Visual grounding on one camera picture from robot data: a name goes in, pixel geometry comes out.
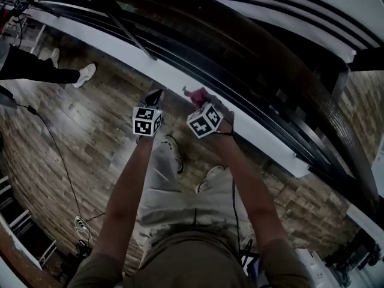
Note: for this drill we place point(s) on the person's left forearm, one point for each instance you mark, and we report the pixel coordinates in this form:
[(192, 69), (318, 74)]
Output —
[(126, 196)]

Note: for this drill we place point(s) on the person's right forearm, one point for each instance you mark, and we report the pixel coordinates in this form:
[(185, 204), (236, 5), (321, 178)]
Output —
[(249, 190)]

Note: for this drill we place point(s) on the white cardboard box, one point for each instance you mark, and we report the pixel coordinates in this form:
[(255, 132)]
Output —
[(312, 268)]

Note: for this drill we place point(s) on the white metal rack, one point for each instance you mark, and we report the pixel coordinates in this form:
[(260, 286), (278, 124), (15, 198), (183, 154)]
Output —
[(19, 220)]

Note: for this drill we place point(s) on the person's right hand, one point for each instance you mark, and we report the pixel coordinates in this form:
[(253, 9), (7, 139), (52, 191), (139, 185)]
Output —
[(226, 118)]

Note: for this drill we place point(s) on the person's white shoe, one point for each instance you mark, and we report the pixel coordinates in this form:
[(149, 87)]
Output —
[(213, 175), (174, 148)]

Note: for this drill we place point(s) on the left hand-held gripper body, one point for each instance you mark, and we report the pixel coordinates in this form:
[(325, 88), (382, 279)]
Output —
[(147, 121)]

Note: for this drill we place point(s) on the white power strip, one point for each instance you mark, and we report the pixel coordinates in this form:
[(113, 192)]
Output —
[(79, 222)]

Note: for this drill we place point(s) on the person's olive shirt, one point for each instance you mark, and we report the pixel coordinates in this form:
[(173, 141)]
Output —
[(192, 265)]

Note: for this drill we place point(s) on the dark wooden handrail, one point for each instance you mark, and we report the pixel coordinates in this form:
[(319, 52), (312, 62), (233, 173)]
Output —
[(339, 121)]

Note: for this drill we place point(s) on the person's light trousers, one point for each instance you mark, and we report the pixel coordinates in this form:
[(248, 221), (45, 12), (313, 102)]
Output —
[(168, 196)]

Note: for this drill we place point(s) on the dark wooden stair banister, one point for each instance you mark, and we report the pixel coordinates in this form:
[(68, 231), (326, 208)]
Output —
[(369, 60)]

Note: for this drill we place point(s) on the brown curved wooden ledge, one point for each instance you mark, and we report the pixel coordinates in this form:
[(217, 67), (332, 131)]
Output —
[(24, 262)]

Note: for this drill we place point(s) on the pink cloth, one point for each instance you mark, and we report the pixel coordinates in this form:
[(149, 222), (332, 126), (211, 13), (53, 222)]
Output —
[(198, 96)]

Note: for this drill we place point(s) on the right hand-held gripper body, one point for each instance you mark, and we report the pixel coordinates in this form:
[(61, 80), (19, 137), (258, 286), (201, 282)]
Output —
[(204, 121)]

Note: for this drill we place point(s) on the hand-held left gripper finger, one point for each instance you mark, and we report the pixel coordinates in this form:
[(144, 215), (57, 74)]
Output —
[(159, 100), (148, 100)]

